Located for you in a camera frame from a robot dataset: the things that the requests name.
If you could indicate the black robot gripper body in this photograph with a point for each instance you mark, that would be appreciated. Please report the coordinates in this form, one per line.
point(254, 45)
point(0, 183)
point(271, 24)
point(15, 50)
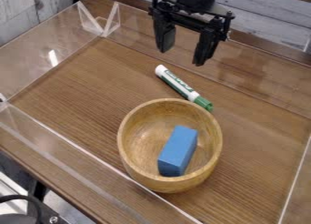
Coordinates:
point(192, 14)

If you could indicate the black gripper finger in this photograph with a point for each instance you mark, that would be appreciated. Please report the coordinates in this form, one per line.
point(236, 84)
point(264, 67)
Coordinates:
point(163, 33)
point(206, 46)

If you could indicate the blue rectangular block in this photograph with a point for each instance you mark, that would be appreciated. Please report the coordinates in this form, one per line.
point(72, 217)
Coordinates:
point(176, 152)

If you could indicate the brown wooden bowl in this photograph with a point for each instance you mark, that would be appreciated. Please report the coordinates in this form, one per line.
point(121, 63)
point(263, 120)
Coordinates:
point(141, 136)

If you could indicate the green and white marker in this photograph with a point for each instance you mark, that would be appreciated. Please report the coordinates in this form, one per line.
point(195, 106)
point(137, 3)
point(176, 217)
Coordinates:
point(182, 88)

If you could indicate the clear acrylic front barrier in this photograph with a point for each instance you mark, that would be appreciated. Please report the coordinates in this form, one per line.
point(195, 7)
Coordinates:
point(105, 193)

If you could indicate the clear acrylic corner bracket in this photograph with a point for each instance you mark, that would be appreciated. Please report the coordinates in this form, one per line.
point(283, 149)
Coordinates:
point(99, 25)

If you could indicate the black metal table frame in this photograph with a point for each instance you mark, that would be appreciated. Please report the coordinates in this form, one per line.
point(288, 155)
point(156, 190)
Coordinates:
point(27, 201)

